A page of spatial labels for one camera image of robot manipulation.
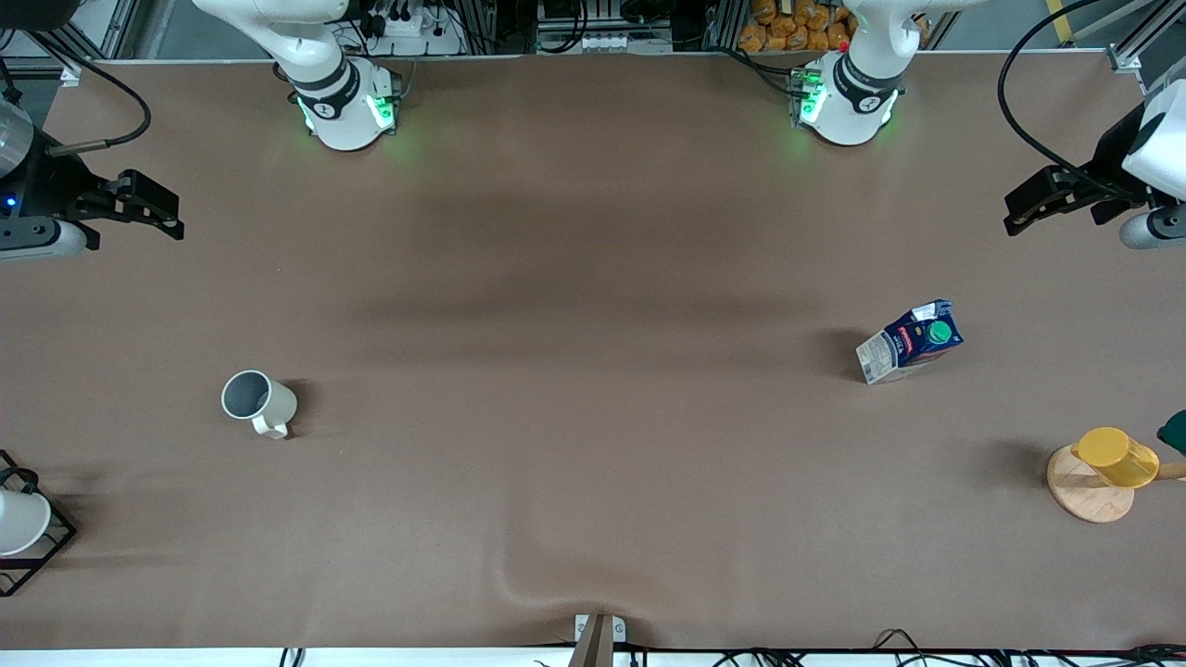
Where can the blue milk carton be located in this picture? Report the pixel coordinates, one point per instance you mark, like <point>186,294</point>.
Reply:
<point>903,347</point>

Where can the cream ceramic mug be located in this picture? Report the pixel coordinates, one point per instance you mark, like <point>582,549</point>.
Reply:
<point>269,403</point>

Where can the yellow plastic cup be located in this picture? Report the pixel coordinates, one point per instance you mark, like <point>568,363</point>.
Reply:
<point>1116,457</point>

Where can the dark green cup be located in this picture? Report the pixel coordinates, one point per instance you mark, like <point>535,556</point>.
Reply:
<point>1177,433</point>

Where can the aluminium frame corner bracket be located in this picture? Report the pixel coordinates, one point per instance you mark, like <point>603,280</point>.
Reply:
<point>71,74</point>
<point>1126,57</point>

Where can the white bowl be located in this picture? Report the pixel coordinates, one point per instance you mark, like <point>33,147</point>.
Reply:
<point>18,523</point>

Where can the white terminal block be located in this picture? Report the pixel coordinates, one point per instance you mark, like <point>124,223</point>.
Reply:
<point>605,42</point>

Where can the metal table edge bracket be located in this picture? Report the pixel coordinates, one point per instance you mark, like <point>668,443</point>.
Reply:
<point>599,635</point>

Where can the wooden mug stand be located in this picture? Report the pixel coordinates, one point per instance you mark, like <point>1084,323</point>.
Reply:
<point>1084,496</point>

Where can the white power strip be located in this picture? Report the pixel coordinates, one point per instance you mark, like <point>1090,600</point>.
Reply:
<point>417,37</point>

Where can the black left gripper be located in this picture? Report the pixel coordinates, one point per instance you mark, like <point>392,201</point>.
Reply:
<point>1105,169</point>

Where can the orange snack packets pile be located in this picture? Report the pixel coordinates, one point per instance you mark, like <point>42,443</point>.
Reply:
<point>788,28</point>

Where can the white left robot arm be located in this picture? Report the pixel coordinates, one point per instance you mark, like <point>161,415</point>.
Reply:
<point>857,93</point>

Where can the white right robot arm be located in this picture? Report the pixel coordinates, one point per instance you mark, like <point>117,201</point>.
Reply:
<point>334,102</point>

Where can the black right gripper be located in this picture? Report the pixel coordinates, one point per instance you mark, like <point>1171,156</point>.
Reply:
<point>51,188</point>

